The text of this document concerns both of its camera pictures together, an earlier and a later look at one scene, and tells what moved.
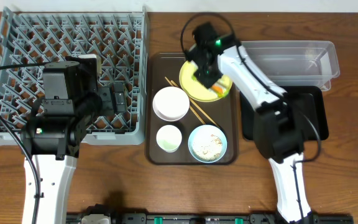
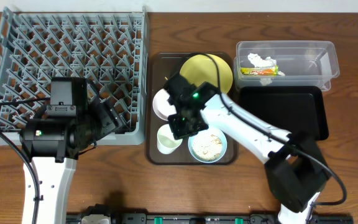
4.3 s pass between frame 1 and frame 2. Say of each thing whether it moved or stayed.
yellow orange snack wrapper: moved
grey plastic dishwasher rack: stayed
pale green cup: stayed
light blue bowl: stayed
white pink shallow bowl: stayed
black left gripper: moved
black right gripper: moved
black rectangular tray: stayed
